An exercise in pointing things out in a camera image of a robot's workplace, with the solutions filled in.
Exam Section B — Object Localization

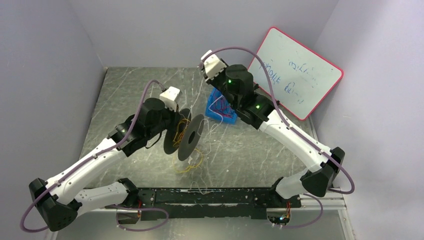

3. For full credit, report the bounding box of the red cable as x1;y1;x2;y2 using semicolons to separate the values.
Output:
211;92;234;119

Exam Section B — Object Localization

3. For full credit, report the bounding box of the blue plastic bin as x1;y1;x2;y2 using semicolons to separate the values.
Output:
205;88;237;125

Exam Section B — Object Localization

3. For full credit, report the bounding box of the white board red frame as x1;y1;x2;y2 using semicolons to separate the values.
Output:
248;27;344;120

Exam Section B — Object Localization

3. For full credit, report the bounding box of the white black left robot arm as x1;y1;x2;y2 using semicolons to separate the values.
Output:
29;97;191;232

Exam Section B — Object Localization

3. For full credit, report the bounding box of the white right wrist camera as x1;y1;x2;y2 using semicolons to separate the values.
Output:
200;50;228;80

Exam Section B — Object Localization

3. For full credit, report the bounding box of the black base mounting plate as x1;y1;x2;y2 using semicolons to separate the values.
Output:
116;187;301;225

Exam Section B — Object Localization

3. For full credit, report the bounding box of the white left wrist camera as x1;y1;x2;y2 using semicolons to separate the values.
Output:
159;86;181;112

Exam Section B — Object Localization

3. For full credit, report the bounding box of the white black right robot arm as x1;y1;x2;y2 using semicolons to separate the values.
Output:
200;54;345;199

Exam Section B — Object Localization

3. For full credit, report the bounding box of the yellow cable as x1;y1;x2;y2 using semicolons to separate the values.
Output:
172;112;204;174

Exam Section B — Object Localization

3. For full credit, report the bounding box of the grey perforated cable spool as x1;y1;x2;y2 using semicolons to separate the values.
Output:
163;108;205;161

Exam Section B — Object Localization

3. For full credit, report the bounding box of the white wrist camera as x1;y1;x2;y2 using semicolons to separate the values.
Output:
200;50;228;80
159;86;181;112

